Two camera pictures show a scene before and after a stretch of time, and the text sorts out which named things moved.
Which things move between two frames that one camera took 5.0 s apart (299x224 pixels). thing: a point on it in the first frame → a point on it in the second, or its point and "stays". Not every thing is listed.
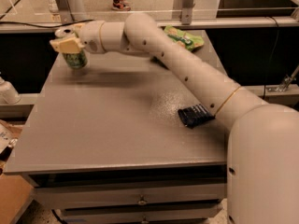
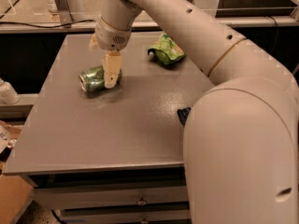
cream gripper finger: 66,45 → 113,62
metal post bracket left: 62,3 stays
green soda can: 76,60 → 93,83
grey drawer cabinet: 124,141 stays
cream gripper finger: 77,27 → 93,44
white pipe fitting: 8,94 stays
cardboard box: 15,189 stays
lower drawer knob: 145,221 stays
